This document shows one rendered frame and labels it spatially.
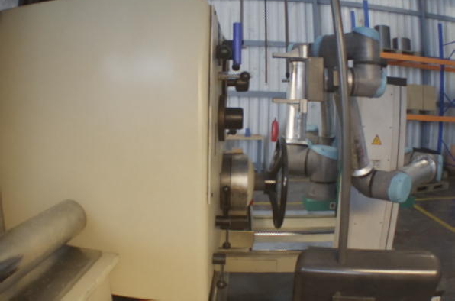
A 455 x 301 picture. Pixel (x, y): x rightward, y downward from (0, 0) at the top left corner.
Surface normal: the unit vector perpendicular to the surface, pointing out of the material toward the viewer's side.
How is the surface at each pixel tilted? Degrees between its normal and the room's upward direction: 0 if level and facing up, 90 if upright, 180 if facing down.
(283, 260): 90
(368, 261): 20
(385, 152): 90
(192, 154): 90
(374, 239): 90
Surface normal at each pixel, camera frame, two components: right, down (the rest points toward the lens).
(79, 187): -0.07, 0.08
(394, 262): -0.10, -0.91
